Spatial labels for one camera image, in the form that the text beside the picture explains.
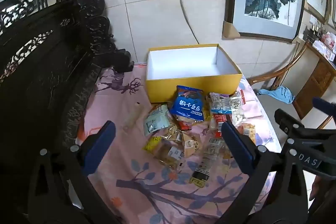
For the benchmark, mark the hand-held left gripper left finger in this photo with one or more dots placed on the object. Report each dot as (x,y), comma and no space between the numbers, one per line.
(101,150)

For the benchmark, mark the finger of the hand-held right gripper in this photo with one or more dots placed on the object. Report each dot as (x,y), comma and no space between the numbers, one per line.
(286,119)
(324,106)

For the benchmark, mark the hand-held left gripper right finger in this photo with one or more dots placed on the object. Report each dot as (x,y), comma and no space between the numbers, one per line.
(236,150)

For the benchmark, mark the cracker packet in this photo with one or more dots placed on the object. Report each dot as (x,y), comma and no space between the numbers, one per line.
(248,130)

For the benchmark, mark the clear jar with dark label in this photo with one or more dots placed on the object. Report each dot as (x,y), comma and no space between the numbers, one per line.
(207,161)

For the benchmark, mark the red snack packet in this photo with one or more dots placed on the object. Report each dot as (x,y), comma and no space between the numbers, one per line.
(219,120)

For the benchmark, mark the clear packet of white balls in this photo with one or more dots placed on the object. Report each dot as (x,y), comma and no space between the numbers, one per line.
(237,115)

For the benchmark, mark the brown triangular snack packet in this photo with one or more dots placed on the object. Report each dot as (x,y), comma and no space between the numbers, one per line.
(191,145)

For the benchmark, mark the clear packet with blue label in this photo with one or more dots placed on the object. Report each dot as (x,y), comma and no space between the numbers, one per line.
(219,103)

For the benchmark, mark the orange snack packet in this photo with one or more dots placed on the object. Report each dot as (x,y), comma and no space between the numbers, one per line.
(185,124)

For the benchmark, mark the yellow bread packet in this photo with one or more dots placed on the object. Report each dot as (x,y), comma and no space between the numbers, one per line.
(162,151)

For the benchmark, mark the grey-green snack packet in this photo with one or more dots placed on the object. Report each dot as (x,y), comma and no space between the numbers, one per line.
(156,120)

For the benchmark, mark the clear biscuit packet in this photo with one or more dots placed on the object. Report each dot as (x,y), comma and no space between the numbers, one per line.
(173,132)

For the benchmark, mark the blue snack packet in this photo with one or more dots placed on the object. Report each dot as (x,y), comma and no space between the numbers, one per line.
(186,106)

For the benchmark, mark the yellow cardboard box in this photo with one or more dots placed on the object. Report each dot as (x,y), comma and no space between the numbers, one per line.
(194,85)

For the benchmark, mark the person's right hand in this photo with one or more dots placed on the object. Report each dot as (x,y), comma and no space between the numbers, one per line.
(316,188)

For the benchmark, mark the wooden chair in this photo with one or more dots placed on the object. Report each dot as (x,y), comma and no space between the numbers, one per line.
(270,111)

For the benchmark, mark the pink printed blanket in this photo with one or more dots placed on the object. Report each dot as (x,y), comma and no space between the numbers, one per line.
(126,150)

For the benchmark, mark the blue cloth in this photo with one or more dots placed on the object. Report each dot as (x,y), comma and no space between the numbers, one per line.
(281,94)

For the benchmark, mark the wooden side table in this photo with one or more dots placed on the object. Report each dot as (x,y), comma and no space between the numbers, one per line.
(320,74)

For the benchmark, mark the white and pink boxes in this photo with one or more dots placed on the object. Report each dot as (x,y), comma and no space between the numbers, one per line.
(326,47)

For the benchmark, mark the dark carved wooden furniture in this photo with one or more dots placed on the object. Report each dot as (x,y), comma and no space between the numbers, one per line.
(39,77)

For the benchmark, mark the cardboard corner protector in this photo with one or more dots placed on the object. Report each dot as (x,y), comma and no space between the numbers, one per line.
(229,31)

